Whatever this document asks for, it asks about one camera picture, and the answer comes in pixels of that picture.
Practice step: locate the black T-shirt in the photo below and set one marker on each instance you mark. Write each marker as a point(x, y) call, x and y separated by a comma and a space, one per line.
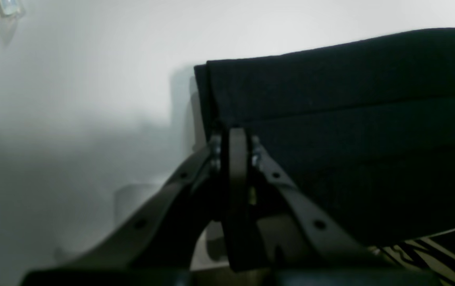
point(365, 129)

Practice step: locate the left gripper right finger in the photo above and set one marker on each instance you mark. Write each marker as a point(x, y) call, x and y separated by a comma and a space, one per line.
point(273, 227)

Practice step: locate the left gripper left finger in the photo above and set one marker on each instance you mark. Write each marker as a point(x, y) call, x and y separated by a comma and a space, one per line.
point(155, 245)

